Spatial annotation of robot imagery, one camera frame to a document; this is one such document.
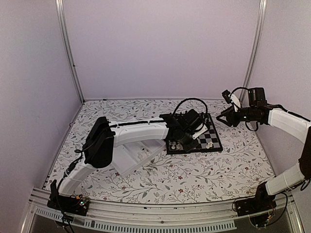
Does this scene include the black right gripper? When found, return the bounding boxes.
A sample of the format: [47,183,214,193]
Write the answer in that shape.
[217,105,257,127]

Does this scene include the black and silver chessboard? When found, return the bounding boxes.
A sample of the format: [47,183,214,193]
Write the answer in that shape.
[166,113,223,154]

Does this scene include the white plastic tray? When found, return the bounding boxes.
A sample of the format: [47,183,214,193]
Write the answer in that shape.
[111,140,166,177]

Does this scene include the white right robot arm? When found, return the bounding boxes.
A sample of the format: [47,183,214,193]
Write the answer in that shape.
[217,87,311,212]

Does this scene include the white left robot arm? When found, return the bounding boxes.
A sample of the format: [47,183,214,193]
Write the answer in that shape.
[50,109,209,211]

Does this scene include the floral patterned table mat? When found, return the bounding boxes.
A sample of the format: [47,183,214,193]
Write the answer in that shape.
[44,100,274,204]

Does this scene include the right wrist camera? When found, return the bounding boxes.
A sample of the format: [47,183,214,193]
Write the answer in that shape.
[222,90,242,112]

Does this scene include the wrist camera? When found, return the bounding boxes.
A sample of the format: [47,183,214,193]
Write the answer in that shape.
[222,90,242,112]
[192,114,209,139]

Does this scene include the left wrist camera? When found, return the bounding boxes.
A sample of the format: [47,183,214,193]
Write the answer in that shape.
[192,114,209,139]

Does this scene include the right aluminium frame post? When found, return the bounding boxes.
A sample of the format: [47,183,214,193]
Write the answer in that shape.
[242,0,267,88]

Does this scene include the aluminium frame post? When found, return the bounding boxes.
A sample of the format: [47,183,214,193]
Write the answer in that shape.
[55,0,85,103]
[242,0,267,88]

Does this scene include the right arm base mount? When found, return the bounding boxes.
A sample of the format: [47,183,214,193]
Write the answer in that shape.
[232,191,276,228]

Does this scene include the front aluminium rail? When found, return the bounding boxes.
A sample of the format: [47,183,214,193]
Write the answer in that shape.
[21,188,304,233]

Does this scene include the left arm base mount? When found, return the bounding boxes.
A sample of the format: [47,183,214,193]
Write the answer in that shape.
[47,180,90,216]

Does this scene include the left aluminium frame post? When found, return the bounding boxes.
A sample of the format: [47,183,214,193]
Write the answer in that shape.
[55,0,85,103]

